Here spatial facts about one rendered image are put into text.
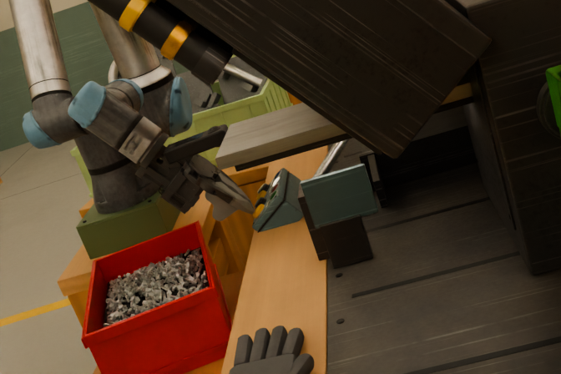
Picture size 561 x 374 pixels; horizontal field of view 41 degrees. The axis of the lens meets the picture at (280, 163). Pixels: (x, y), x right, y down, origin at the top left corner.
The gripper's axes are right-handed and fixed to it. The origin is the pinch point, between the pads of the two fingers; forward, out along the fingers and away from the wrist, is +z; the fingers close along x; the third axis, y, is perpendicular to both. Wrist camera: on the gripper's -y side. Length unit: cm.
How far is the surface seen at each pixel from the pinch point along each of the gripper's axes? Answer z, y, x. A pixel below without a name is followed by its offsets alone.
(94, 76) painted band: -119, 249, -681
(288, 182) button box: 4.0, -5.3, -7.0
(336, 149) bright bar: 1.7, -22.1, 18.7
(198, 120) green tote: -14, 21, -84
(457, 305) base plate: 21, -21, 42
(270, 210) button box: 3.1, -2.2, 2.2
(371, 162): 11.2, -20.0, 2.4
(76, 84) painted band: -130, 269, -679
